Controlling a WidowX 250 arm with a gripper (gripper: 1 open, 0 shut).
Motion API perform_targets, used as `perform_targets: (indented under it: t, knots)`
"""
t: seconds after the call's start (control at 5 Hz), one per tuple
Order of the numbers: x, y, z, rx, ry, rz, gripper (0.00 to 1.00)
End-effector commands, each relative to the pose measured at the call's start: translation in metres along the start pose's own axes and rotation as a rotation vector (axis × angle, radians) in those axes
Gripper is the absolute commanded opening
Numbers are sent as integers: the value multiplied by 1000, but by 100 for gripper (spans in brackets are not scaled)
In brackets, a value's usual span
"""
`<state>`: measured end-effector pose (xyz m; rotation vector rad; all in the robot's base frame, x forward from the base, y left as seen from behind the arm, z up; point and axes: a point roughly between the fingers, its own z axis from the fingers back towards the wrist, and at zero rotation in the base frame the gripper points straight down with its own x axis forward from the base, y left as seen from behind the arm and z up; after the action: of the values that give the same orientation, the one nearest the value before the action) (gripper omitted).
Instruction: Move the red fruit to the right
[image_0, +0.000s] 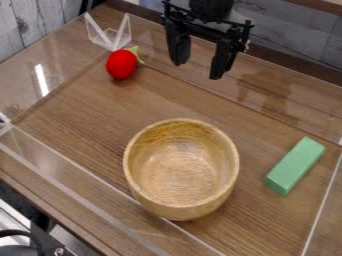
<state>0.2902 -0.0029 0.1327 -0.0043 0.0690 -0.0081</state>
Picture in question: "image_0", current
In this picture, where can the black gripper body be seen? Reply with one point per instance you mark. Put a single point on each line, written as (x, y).
(207, 19)

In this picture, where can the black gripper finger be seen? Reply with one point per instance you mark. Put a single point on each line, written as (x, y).
(177, 42)
(228, 46)

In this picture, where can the red plush strawberry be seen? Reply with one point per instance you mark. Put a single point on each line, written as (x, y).
(122, 62)

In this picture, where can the clear acrylic tray walls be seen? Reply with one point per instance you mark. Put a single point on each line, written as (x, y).
(72, 118)

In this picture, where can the wooden bowl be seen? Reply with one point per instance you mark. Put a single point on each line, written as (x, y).
(180, 164)

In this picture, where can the green rectangular block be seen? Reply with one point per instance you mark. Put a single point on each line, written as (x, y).
(291, 168)

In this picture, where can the clear acrylic corner bracket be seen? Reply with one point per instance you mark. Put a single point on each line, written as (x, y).
(109, 39)

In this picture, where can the black metal mount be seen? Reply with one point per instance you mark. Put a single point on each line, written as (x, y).
(50, 246)

